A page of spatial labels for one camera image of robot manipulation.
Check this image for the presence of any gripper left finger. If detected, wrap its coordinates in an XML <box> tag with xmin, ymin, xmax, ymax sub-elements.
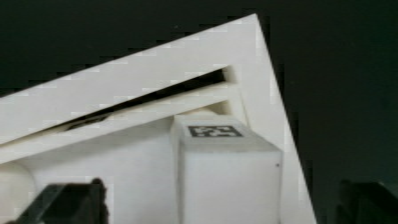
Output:
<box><xmin>7</xmin><ymin>178</ymin><xmax>108</xmax><ymax>224</ymax></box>

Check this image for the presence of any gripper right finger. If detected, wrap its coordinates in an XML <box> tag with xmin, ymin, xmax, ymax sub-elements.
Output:
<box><xmin>335</xmin><ymin>180</ymin><xmax>398</xmax><ymax>224</ymax></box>

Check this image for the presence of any white square table top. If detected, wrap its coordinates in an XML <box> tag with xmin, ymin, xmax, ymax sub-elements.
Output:
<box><xmin>0</xmin><ymin>83</ymin><xmax>245</xmax><ymax>224</ymax></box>

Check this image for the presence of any white U-shaped obstacle fence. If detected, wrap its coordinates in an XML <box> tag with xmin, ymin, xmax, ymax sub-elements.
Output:
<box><xmin>0</xmin><ymin>16</ymin><xmax>316</xmax><ymax>224</ymax></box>

